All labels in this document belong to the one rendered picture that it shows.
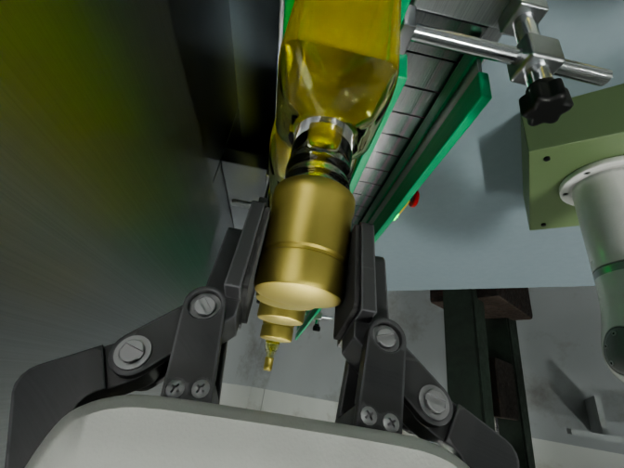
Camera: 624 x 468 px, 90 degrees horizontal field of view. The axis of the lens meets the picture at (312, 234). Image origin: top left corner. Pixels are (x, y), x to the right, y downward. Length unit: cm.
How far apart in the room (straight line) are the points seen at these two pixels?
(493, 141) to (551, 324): 302
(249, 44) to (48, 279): 45
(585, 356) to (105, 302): 351
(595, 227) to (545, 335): 300
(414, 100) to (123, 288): 36
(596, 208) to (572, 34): 24
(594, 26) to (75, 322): 62
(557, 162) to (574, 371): 302
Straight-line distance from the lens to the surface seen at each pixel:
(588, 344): 360
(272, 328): 33
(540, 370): 353
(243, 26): 55
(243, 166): 56
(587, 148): 61
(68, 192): 20
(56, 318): 22
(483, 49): 30
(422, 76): 40
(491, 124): 65
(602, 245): 60
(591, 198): 63
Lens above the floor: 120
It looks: 26 degrees down
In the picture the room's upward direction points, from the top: 171 degrees counter-clockwise
